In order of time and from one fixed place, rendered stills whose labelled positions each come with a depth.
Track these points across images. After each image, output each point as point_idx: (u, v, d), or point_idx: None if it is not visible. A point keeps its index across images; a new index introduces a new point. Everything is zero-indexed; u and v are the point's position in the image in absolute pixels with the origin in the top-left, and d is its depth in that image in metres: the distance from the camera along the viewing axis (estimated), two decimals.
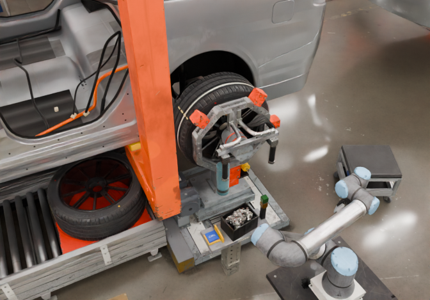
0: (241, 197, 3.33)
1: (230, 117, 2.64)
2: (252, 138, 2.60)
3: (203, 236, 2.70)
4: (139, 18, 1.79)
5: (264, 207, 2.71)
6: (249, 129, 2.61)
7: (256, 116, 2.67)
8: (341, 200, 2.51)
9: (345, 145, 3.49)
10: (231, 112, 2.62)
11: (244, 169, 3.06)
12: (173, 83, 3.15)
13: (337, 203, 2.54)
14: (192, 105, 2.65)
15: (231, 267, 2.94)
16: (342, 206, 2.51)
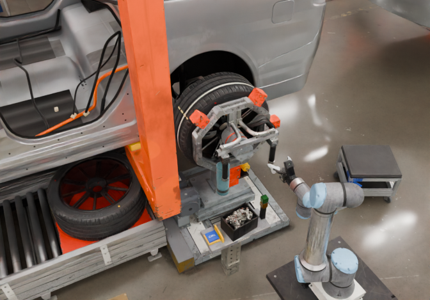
0: (241, 197, 3.33)
1: (230, 117, 2.64)
2: (252, 138, 2.60)
3: (203, 236, 2.70)
4: (139, 18, 1.79)
5: (264, 207, 2.71)
6: (249, 129, 2.61)
7: (256, 116, 2.67)
8: (279, 173, 2.60)
9: (345, 145, 3.49)
10: (231, 112, 2.62)
11: (244, 169, 3.06)
12: (173, 83, 3.15)
13: (274, 169, 2.61)
14: (192, 105, 2.65)
15: (231, 267, 2.94)
16: None
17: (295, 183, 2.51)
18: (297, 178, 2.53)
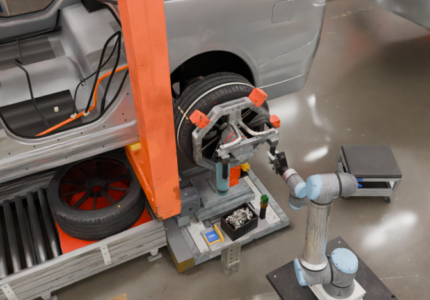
0: (241, 197, 3.33)
1: (230, 117, 2.64)
2: (252, 138, 2.60)
3: (203, 236, 2.70)
4: (139, 18, 1.79)
5: (264, 207, 2.71)
6: (249, 129, 2.61)
7: (256, 116, 2.67)
8: (271, 162, 2.66)
9: (345, 145, 3.49)
10: (231, 112, 2.62)
11: (244, 169, 3.06)
12: (173, 83, 3.15)
13: (269, 157, 2.69)
14: (192, 105, 2.65)
15: (231, 267, 2.94)
16: None
17: (288, 174, 2.56)
18: (289, 169, 2.58)
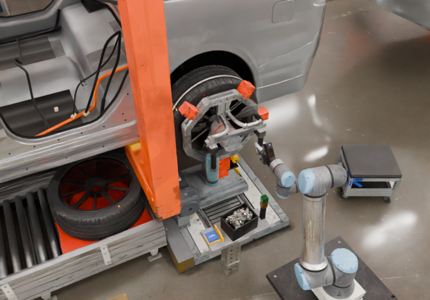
0: (235, 188, 3.40)
1: (218, 109, 2.70)
2: (240, 129, 2.66)
3: (203, 236, 2.70)
4: (139, 18, 1.79)
5: (264, 207, 2.71)
6: (237, 120, 2.67)
7: (244, 107, 2.73)
8: (258, 152, 2.73)
9: (345, 145, 3.49)
10: (220, 103, 2.68)
11: (234, 161, 3.12)
12: (173, 83, 3.15)
13: (256, 148, 2.75)
14: (181, 96, 2.71)
15: (231, 267, 2.94)
16: None
17: (275, 164, 2.62)
18: (276, 159, 2.64)
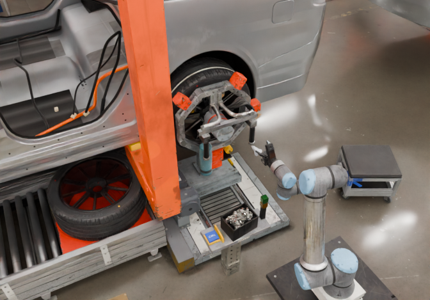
0: (228, 179, 3.47)
1: (210, 99, 2.77)
2: (231, 119, 2.74)
3: (203, 236, 2.70)
4: (139, 18, 1.79)
5: (264, 207, 2.71)
6: (229, 110, 2.75)
7: (237, 98, 2.81)
8: (260, 155, 2.71)
9: (345, 145, 3.49)
10: (212, 94, 2.76)
11: (227, 151, 3.19)
12: None
13: (256, 151, 2.73)
14: (175, 87, 2.79)
15: (231, 267, 2.94)
16: None
17: (276, 165, 2.62)
18: (278, 160, 2.64)
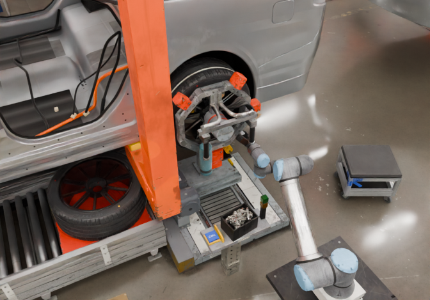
0: (228, 179, 3.47)
1: (210, 99, 2.77)
2: (231, 119, 2.74)
3: (203, 236, 2.70)
4: (139, 18, 1.79)
5: (264, 207, 2.71)
6: (229, 110, 2.75)
7: (237, 98, 2.81)
8: (238, 141, 3.13)
9: (345, 145, 3.49)
10: (212, 94, 2.76)
11: (227, 151, 3.19)
12: None
13: None
14: (175, 87, 2.79)
15: (231, 267, 2.94)
16: None
17: (249, 151, 3.01)
18: (249, 146, 3.02)
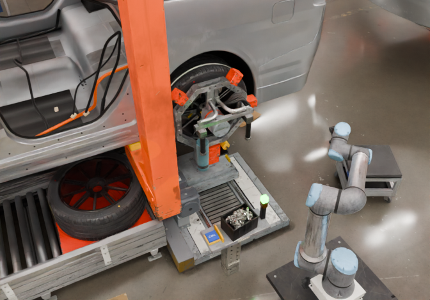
0: (226, 175, 3.51)
1: (207, 95, 2.80)
2: (228, 114, 2.77)
3: (203, 236, 2.70)
4: (139, 18, 1.79)
5: (264, 207, 2.71)
6: (225, 106, 2.78)
7: (233, 94, 2.84)
8: (329, 142, 2.76)
9: None
10: (209, 90, 2.79)
11: (224, 147, 3.22)
12: None
13: None
14: (172, 84, 2.82)
15: (231, 267, 2.94)
16: None
17: None
18: None
